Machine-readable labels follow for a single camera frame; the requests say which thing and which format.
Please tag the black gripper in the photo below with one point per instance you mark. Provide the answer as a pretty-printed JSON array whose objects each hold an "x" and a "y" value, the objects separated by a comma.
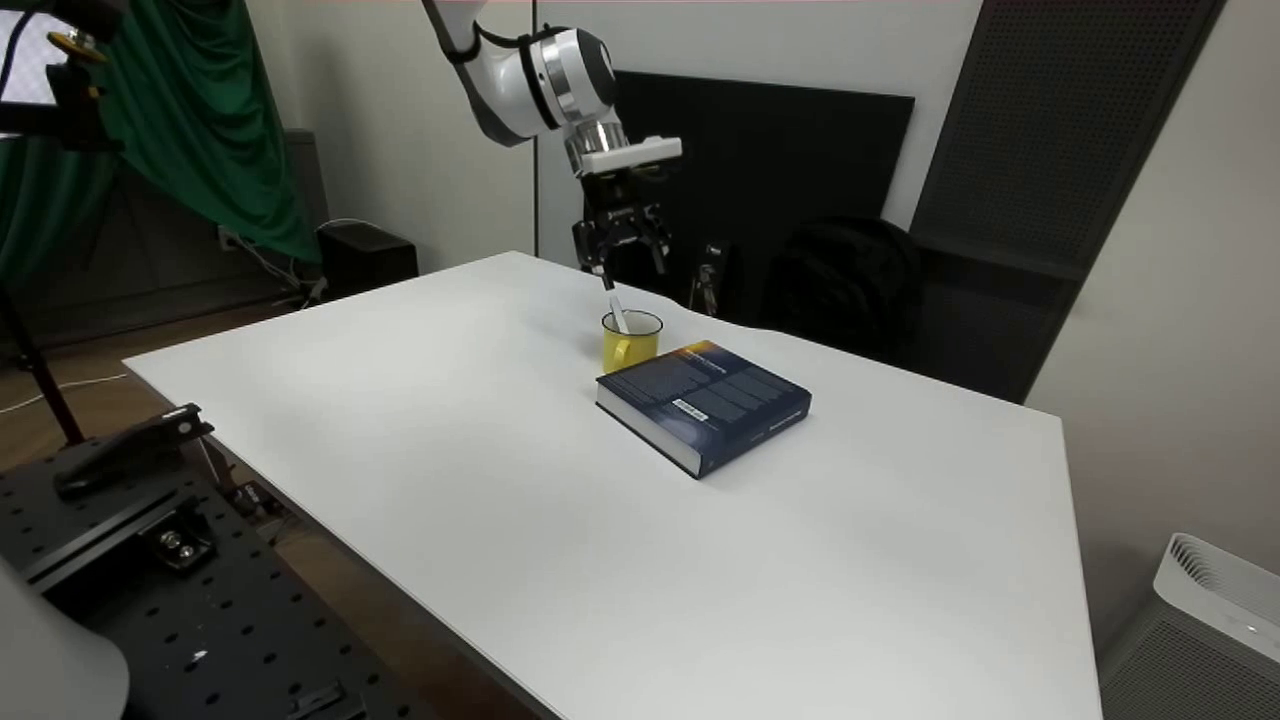
[{"x": 627, "y": 206}]

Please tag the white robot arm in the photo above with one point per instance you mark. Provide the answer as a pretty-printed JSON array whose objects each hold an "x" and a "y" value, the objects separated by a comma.
[{"x": 526, "y": 74}]

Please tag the dark blue book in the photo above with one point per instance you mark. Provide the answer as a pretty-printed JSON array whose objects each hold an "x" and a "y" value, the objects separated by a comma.
[{"x": 705, "y": 398}]

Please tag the dark bottle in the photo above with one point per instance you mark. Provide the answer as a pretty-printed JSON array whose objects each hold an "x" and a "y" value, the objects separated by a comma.
[{"x": 710, "y": 283}]

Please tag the glass cup with yellow liquid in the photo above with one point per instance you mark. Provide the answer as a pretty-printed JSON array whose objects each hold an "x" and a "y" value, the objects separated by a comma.
[{"x": 629, "y": 348}]

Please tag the black flat panel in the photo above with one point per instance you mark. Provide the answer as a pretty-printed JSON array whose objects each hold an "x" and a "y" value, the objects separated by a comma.
[{"x": 786, "y": 161}]

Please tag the black backpack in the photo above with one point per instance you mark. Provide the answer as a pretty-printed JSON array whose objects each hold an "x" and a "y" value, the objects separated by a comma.
[{"x": 844, "y": 284}]

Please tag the small black box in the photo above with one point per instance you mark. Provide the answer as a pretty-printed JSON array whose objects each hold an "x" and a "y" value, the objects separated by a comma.
[{"x": 367, "y": 256}]

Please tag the tall dark grey panel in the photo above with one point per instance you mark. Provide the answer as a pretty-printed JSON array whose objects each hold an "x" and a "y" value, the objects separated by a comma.
[{"x": 1043, "y": 161}]

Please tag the green cloth drape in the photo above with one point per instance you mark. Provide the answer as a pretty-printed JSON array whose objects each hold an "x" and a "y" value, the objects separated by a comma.
[{"x": 201, "y": 122}]

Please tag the black clamp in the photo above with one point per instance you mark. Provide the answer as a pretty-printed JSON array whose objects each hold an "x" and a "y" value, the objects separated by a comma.
[{"x": 124, "y": 456}]

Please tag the black perforated breadboard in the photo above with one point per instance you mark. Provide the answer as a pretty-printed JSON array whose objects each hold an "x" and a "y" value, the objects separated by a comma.
[{"x": 213, "y": 627}]

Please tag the black tripod stand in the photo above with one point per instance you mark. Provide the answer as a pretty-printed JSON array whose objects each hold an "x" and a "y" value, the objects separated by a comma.
[{"x": 43, "y": 373}]

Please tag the bright white screen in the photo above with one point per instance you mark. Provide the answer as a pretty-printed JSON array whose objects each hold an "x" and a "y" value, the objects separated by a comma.
[{"x": 26, "y": 55}]

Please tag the grey white bin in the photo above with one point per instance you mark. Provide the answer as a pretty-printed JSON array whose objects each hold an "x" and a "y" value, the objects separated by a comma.
[{"x": 1206, "y": 627}]

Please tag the white rounded shade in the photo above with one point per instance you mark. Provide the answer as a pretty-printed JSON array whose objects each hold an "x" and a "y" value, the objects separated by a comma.
[{"x": 44, "y": 660}]

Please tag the small black mount block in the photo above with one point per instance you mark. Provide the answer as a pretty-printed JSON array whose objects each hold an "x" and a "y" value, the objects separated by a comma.
[{"x": 181, "y": 547}]

